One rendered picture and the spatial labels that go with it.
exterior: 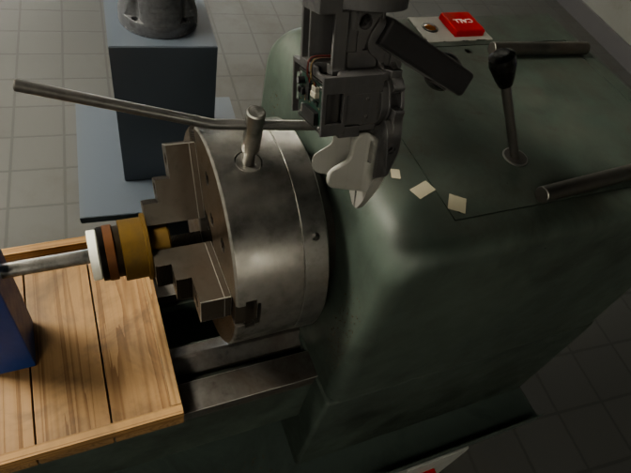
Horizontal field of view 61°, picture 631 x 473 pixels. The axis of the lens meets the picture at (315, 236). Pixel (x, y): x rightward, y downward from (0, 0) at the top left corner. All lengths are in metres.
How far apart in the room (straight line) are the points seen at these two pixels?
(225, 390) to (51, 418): 0.25
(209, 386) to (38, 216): 1.51
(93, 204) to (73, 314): 0.39
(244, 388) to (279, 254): 0.32
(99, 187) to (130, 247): 0.59
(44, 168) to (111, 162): 1.11
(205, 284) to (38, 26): 2.70
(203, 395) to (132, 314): 0.18
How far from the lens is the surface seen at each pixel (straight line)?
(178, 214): 0.76
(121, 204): 1.28
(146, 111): 0.60
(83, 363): 0.92
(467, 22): 1.03
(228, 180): 0.65
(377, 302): 0.67
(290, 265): 0.66
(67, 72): 2.95
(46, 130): 2.63
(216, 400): 0.90
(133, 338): 0.93
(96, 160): 1.38
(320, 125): 0.47
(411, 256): 0.62
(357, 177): 0.53
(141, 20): 1.12
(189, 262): 0.73
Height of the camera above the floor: 1.70
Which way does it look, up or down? 50 degrees down
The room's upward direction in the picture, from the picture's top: 16 degrees clockwise
